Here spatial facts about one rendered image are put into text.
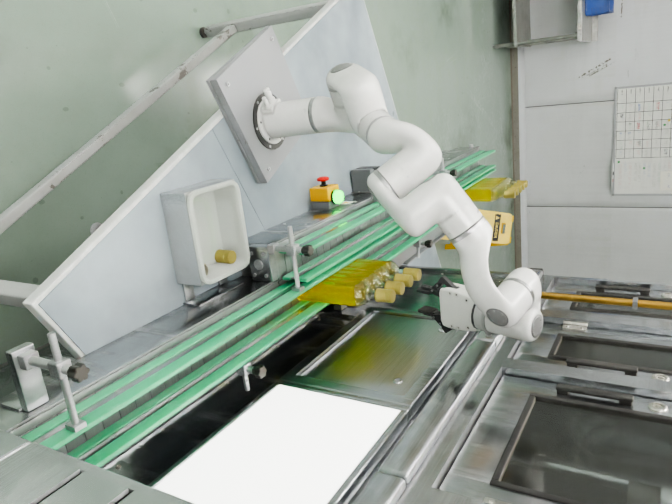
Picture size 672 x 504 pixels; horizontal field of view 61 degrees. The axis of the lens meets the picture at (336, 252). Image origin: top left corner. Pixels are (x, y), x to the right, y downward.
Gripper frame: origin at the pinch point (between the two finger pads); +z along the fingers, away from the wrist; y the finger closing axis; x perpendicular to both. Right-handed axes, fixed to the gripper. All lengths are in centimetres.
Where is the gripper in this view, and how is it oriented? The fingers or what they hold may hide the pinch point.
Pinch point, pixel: (426, 300)
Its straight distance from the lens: 140.7
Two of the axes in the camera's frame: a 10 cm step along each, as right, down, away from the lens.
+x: -7.0, 2.9, -6.5
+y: -1.2, -9.5, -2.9
